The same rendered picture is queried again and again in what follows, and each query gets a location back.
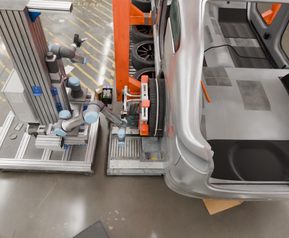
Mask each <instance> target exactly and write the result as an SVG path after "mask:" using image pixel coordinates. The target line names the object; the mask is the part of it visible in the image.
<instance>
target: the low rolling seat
mask: <svg viewBox="0 0 289 238"><path fill-rule="evenodd" d="M72 238H110V236H109V234H108V232H107V230H106V229H105V227H104V225H103V223H102V222H101V220H98V221H97V222H95V223H94V224H92V225H91V226H89V227H88V228H86V229H85V230H83V231H81V232H80V233H78V234H77V235H75V236H74V237H72Z"/></svg>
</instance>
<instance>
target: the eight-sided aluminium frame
mask: <svg viewBox="0 0 289 238"><path fill-rule="evenodd" d="M147 86H148V85H147V83H141V87H140V88H141V90H140V94H141V93H142V100H148V90H147ZM144 91H146V96H144ZM147 114H148V108H146V111H145V112H144V108H142V113H140V114H139V117H140V132H141V124H147V121H148V115H147Z"/></svg>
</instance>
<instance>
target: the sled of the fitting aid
mask: <svg viewBox="0 0 289 238"><path fill-rule="evenodd" d="M140 162H162V153H143V149H142V137H140Z"/></svg>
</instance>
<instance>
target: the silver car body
mask: <svg viewBox="0 0 289 238"><path fill-rule="evenodd" d="M257 3H276V4H282V5H281V7H280V8H279V10H278V12H277V14H276V16H275V17H274V19H273V21H272V22H271V24H270V25H268V24H267V23H266V21H265V20H264V18H263V17H262V15H261V13H260V12H259V10H258V8H257ZM154 6H156V8H157V9H158V10H157V14H156V15H157V17H156V21H155V24H154V25H153V39H154V62H155V75H156V78H157V79H158V78H159V75H160V72H161V71H163V73H164V78H165V92H166V104H165V123H164V132H163V138H162V143H161V151H162V163H163V174H164V180H165V183H166V185H167V186H168V187H169V188H170V189H171V190H173V191H174V192H176V193H179V194H181V195H184V196H189V197H193V198H200V199H208V200H223V201H289V58H288V56H287V54H286V53H285V51H284V50H283V48H282V44H281V41H282V36H283V34H284V32H285V30H286V27H287V25H288V23H289V0H151V12H152V11H153V8H154Z"/></svg>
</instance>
